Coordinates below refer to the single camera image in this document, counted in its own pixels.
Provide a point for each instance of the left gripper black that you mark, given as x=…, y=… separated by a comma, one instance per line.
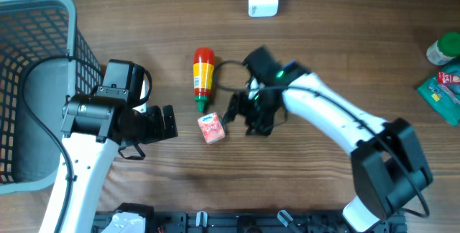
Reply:
x=157, y=131

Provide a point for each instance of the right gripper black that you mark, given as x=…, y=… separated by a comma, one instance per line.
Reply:
x=238, y=103

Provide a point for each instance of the red white small box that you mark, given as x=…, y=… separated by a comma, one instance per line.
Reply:
x=212, y=128

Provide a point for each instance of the red yellow sauce bottle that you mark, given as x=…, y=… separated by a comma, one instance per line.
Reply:
x=203, y=68

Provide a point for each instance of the green lid jar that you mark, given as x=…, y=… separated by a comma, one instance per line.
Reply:
x=444, y=49

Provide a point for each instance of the red coffee stick sachet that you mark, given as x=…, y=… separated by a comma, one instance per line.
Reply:
x=447, y=78

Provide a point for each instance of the green snack bag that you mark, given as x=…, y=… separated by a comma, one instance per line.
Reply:
x=443, y=98

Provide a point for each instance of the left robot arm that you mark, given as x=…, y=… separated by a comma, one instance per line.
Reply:
x=96, y=128

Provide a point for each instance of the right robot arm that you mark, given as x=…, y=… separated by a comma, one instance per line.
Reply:
x=388, y=165

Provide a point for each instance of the grey plastic mesh basket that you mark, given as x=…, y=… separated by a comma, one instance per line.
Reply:
x=44, y=60

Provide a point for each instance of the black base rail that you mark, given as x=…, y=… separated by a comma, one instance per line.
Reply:
x=330, y=221

